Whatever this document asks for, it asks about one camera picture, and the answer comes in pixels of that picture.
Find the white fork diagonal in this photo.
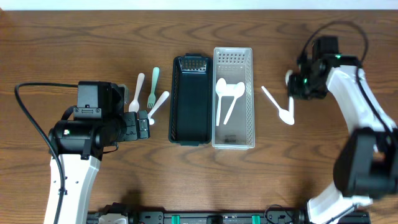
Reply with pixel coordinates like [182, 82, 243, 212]
[148, 91, 170, 119]

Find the white spoon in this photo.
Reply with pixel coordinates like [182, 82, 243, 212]
[215, 78, 227, 126]
[129, 73, 145, 112]
[223, 82, 246, 124]
[285, 70, 294, 117]

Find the mint green plastic fork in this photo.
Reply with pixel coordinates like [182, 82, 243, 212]
[147, 67, 160, 109]

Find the white spoon bowl down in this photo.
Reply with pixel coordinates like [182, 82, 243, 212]
[261, 86, 295, 126]

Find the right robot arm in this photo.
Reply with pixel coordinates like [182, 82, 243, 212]
[285, 36, 397, 223]

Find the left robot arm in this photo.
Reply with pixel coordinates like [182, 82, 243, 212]
[44, 81, 150, 223]

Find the dark green plastic basket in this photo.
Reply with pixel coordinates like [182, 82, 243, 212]
[169, 54, 213, 146]

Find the clear white plastic basket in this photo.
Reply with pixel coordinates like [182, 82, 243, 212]
[212, 47, 255, 150]

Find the right black cable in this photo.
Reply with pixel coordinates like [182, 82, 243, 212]
[297, 20, 398, 147]

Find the black cable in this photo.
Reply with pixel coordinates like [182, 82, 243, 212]
[297, 20, 398, 147]
[14, 82, 78, 224]

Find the left black cable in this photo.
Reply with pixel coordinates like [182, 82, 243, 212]
[14, 82, 78, 224]

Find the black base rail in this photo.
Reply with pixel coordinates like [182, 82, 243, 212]
[86, 202, 371, 224]

